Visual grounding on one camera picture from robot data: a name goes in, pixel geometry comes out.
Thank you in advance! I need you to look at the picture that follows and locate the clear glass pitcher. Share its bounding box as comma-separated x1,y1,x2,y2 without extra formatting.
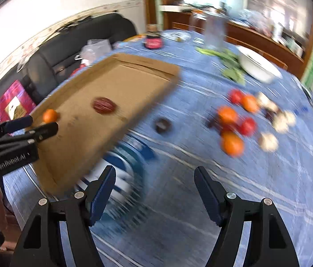
188,11,228,51

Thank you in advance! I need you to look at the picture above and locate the red tomato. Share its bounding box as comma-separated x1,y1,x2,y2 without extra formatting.
228,89,244,105
239,117,257,137

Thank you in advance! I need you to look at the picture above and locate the dried red date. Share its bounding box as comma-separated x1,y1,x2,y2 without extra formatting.
92,97,117,115

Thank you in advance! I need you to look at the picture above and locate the white ceramic bowl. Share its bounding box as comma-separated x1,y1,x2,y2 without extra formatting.
237,45,283,84

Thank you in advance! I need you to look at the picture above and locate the white corn piece front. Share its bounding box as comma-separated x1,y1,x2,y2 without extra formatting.
272,115,289,134

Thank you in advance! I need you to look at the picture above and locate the person left hand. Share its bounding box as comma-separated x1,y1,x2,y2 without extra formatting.
0,188,21,253

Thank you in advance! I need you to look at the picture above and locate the green leafy vegetable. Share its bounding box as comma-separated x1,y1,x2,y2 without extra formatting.
196,47,246,86

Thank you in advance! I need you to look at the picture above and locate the dark purple plum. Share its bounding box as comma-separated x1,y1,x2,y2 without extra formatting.
155,117,172,134

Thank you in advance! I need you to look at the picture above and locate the small orange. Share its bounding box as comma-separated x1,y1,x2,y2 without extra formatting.
42,109,59,123

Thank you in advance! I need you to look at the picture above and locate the blue plaid tablecloth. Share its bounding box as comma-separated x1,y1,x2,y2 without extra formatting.
2,29,313,267

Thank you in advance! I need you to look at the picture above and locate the brown cardboard tray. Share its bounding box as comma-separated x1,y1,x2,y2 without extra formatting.
30,53,180,195

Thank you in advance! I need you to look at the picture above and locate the pink gift bag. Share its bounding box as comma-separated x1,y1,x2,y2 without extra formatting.
0,80,36,122

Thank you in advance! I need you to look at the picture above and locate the white corn piece right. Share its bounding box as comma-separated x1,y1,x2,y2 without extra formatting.
283,110,296,127

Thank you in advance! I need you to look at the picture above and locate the white corn cob piece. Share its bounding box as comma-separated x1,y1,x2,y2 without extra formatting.
258,133,278,152

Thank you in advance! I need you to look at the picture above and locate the clear plastic bag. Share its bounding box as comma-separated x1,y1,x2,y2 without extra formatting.
74,39,112,66

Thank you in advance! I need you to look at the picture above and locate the wooden sideboard cabinet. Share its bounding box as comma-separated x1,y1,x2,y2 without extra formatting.
160,5,304,79

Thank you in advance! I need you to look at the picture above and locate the white corn piece left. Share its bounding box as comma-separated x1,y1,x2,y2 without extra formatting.
257,92,270,108

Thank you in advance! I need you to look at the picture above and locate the black leather sofa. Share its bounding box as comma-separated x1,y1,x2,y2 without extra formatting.
0,13,137,104

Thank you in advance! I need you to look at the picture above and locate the orange tangerine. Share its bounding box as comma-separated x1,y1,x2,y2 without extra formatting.
221,131,245,157
241,95,260,113
217,105,239,124

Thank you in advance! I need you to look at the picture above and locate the pink labelled jar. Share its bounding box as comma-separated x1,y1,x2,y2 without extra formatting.
144,24,163,50

